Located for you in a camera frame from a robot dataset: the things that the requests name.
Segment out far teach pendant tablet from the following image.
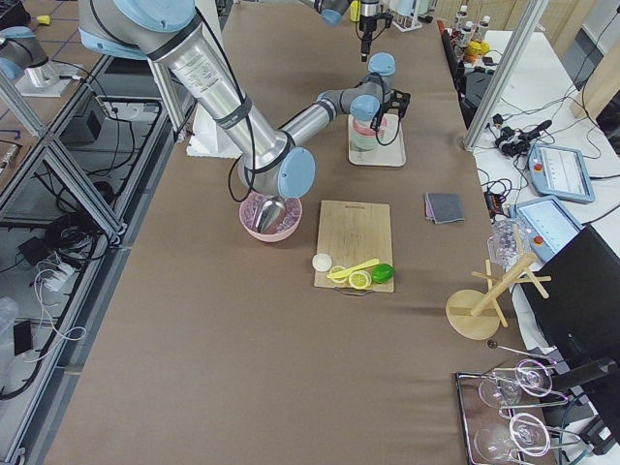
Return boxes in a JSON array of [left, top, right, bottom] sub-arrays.
[[528, 144, 596, 203]]

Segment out crumpled clear plastic bag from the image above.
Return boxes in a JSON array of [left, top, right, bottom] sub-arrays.
[[487, 219, 531, 269]]

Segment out wooden cup tree stand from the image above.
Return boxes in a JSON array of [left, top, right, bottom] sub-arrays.
[[446, 249, 551, 340]]

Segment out lemon slices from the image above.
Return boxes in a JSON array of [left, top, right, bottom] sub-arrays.
[[327, 265, 372, 291]]

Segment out wine glass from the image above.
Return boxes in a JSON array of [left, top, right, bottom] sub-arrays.
[[479, 358, 552, 419], [474, 413, 551, 464]]

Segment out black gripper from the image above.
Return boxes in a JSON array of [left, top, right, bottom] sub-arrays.
[[357, 2, 393, 61], [375, 89, 411, 127]]

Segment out cream rabbit tray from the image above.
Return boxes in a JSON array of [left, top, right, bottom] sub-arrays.
[[348, 113, 406, 168]]

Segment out lower wine glass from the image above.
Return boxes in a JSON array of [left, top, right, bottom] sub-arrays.
[[474, 413, 551, 464]]

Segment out large pink ice bowl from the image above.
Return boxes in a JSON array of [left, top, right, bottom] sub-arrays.
[[238, 193, 302, 242]]

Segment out upper wine glass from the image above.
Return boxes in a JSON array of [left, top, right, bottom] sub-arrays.
[[479, 358, 552, 419]]

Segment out grey folded cloth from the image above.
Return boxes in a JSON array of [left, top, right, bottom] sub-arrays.
[[424, 193, 465, 224]]

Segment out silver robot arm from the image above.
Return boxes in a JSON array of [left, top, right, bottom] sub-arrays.
[[78, 1, 411, 198], [301, 0, 393, 62]]

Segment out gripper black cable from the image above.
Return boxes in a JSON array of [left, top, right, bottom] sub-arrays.
[[356, 12, 393, 45], [370, 77, 403, 146]]

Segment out aluminium frame post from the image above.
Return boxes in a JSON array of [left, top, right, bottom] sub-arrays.
[[463, 0, 548, 152]]

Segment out small pink bowl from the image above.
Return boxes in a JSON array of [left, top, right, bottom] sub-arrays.
[[352, 116, 388, 138]]

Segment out teach pendant tablet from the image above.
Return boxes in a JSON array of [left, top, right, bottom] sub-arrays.
[[528, 144, 596, 203], [509, 196, 584, 263]]

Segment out black monitor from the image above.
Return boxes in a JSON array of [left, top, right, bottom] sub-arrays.
[[521, 226, 619, 368]]

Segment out yellow plastic knife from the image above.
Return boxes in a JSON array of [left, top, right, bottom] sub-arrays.
[[326, 258, 380, 280]]

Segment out green lime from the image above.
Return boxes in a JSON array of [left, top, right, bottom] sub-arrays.
[[371, 263, 394, 284]]

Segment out bamboo cutting board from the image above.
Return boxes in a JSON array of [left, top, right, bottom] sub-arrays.
[[316, 200, 393, 268]]

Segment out metal ice scoop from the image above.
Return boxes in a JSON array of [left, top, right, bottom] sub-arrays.
[[254, 197, 286, 233]]

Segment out near teach pendant tablet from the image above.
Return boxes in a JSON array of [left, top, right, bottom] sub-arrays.
[[509, 196, 584, 263]]

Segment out stacked green bowls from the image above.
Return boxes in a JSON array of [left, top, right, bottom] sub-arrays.
[[351, 131, 384, 151]]

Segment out white wire cup rack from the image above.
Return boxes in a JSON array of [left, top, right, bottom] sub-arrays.
[[386, 0, 436, 32]]

